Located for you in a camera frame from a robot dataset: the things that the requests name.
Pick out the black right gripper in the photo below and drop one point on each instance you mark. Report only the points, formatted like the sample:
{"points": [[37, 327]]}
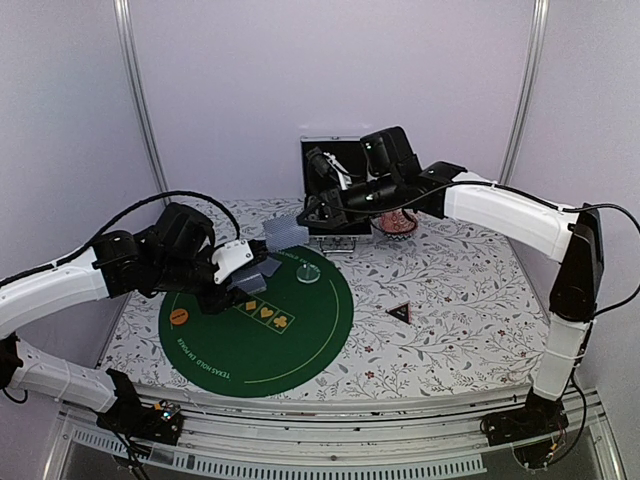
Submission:
{"points": [[338, 201]]}

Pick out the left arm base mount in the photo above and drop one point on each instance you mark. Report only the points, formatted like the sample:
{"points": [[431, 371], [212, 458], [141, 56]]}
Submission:
{"points": [[161, 423]]}

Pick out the left aluminium frame post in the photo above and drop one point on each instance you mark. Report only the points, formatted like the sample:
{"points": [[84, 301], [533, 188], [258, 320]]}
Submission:
{"points": [[124, 25]]}

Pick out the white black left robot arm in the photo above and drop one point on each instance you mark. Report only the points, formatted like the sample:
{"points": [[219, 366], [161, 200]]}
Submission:
{"points": [[114, 265]]}

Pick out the orange big blind button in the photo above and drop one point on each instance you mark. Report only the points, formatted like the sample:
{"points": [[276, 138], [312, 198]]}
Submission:
{"points": [[179, 317]]}

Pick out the clear dealer button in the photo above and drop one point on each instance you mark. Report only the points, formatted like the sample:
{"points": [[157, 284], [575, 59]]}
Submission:
{"points": [[307, 274]]}

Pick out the floral white tablecloth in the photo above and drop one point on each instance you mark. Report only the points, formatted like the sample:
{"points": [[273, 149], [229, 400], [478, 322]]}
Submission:
{"points": [[476, 323]]}

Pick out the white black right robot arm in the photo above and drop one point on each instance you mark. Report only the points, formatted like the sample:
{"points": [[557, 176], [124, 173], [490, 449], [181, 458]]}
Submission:
{"points": [[444, 190]]}

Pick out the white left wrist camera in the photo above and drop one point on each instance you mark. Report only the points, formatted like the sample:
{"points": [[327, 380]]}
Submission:
{"points": [[230, 257]]}

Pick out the blue playing card deck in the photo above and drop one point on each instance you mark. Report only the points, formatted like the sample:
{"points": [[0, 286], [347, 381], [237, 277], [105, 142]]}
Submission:
{"points": [[248, 281]]}

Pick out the green round poker mat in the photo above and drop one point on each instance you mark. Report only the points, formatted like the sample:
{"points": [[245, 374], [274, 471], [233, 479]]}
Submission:
{"points": [[275, 341]]}

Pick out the red blue patterned bowl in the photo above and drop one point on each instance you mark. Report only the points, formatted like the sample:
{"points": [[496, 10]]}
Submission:
{"points": [[398, 224]]}

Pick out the right aluminium frame post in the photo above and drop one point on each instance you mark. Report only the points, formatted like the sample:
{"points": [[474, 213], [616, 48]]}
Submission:
{"points": [[533, 58]]}

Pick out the aluminium frame post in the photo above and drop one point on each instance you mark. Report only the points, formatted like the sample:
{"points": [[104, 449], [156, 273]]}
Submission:
{"points": [[124, 25], [533, 58]]}

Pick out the front aluminium rail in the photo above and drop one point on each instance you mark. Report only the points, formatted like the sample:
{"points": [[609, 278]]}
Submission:
{"points": [[408, 438]]}

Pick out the aluminium poker chip case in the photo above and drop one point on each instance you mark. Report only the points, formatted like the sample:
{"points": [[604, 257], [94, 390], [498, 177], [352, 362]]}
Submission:
{"points": [[331, 165]]}

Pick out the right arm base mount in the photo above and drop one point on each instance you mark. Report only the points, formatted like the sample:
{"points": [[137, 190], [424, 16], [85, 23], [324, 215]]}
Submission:
{"points": [[540, 422]]}

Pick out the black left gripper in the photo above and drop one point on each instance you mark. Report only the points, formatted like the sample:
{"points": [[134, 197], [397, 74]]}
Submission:
{"points": [[219, 301]]}

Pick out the triangular all in marker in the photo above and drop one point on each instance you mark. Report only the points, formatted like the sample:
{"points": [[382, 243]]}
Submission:
{"points": [[401, 312]]}

